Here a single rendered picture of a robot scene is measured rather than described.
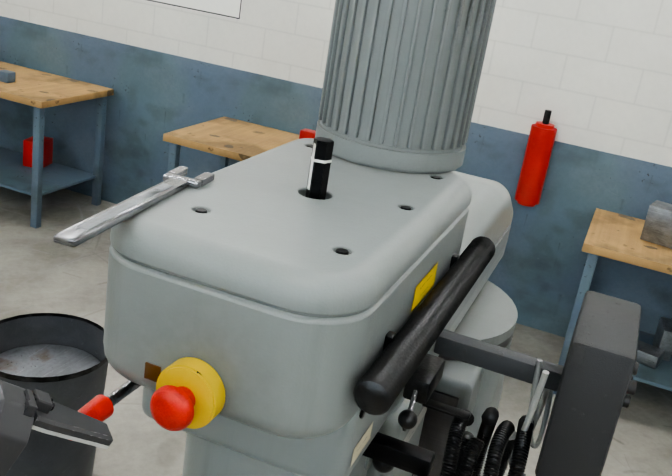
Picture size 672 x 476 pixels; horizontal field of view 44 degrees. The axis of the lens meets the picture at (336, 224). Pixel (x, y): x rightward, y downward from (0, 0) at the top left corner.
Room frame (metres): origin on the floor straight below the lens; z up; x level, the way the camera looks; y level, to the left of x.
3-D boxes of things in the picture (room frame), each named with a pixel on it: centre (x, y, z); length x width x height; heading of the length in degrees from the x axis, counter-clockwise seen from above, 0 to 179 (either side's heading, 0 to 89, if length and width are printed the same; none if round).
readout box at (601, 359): (1.01, -0.39, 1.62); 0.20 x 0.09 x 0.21; 161
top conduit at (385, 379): (0.82, -0.12, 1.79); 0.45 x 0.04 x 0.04; 161
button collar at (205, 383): (0.62, 0.10, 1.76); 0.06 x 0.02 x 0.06; 71
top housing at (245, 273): (0.85, 0.02, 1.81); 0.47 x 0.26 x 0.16; 161
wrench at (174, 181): (0.71, 0.18, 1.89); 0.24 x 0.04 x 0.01; 167
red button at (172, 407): (0.60, 0.11, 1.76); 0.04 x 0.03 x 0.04; 71
